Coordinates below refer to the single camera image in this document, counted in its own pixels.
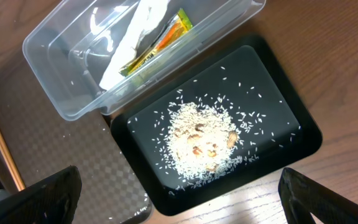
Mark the black waste tray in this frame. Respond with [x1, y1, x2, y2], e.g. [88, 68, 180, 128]
[111, 35, 323, 216]

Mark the dark brown serving tray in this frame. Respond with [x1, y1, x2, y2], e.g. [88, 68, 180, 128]
[0, 53, 153, 223]

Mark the clear plastic waste bin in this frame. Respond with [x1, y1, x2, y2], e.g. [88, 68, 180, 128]
[22, 0, 265, 121]

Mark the wooden chopstick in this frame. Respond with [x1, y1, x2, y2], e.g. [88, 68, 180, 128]
[0, 132, 25, 191]

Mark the white napkin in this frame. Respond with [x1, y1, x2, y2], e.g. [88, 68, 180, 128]
[99, 0, 170, 90]

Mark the rice food waste pile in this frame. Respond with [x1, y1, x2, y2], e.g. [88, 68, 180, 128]
[129, 65, 303, 192]

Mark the green orange snack wrapper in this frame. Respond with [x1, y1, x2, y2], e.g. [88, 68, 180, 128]
[119, 8, 193, 77]

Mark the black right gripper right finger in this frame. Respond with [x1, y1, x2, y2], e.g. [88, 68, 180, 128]
[278, 167, 358, 223]

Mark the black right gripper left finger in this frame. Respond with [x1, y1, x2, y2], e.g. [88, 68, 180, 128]
[0, 166, 82, 224]

